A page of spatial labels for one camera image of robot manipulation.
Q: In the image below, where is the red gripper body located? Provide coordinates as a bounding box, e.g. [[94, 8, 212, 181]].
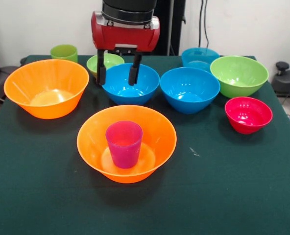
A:
[[91, 10, 161, 56]]

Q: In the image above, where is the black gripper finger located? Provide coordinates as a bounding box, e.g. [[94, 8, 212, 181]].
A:
[[97, 49, 107, 86], [128, 52, 143, 87]]

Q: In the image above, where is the blue plastic bowl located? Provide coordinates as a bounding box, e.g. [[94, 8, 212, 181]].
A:
[[159, 67, 221, 115], [101, 63, 160, 106]]

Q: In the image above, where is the large orange plastic bowl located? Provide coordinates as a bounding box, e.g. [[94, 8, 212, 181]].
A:
[[76, 104, 178, 184], [3, 59, 90, 120]]

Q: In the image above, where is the purple plastic cup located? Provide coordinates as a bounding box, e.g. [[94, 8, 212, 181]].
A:
[[105, 120, 144, 169]]

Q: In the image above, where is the small green plastic bowl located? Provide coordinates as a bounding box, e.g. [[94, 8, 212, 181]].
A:
[[86, 53, 125, 81]]

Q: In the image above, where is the green plastic cup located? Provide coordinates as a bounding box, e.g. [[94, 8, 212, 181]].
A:
[[49, 44, 78, 63]]

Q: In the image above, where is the small translucent blue bowl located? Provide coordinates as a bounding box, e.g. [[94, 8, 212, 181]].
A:
[[181, 47, 220, 72]]

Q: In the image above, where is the large green plastic bowl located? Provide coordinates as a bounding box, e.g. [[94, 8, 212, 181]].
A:
[[210, 55, 269, 99]]

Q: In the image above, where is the small pink plastic bowl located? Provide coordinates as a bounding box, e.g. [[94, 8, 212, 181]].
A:
[[224, 96, 273, 135]]

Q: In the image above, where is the dark green table cloth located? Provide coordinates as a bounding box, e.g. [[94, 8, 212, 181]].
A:
[[0, 54, 290, 235]]

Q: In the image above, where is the black stand base with knob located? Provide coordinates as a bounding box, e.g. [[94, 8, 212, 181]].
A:
[[272, 61, 290, 98]]

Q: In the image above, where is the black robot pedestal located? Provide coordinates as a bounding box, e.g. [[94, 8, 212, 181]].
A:
[[105, 0, 187, 56]]

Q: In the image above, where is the black hanging cable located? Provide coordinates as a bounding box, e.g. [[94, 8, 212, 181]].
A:
[[200, 0, 210, 49]]

